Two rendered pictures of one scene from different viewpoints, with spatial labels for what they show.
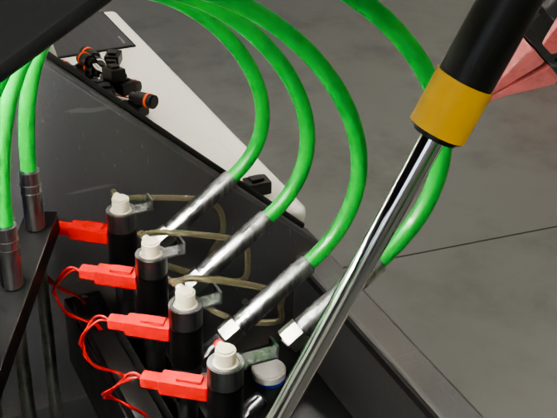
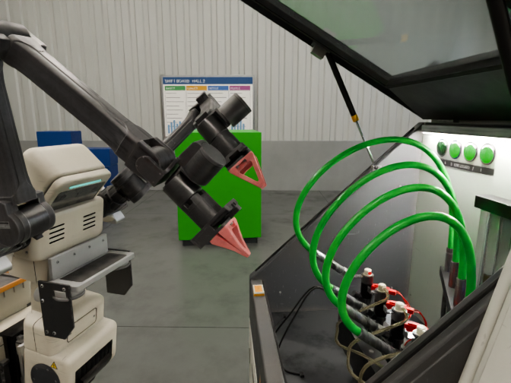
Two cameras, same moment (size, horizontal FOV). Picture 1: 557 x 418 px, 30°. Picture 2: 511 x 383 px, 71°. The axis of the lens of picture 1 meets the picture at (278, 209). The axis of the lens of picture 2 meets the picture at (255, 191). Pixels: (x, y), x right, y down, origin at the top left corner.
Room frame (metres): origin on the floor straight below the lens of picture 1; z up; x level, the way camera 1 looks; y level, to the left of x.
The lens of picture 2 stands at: (1.44, 0.09, 1.47)
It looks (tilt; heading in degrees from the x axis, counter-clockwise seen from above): 12 degrees down; 202
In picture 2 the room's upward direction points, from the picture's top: straight up
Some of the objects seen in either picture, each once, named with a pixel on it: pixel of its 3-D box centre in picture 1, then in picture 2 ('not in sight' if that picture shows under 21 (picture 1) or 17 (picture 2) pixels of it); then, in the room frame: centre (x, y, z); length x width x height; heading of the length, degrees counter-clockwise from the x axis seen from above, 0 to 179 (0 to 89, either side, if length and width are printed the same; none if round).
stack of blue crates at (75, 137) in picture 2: not in sight; (80, 164); (-3.39, -5.36, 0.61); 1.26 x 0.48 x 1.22; 111
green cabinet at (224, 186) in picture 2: not in sight; (218, 184); (-2.45, -2.00, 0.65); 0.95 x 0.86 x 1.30; 119
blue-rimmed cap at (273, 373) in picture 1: (268, 372); not in sight; (0.91, 0.01, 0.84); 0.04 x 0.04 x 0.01
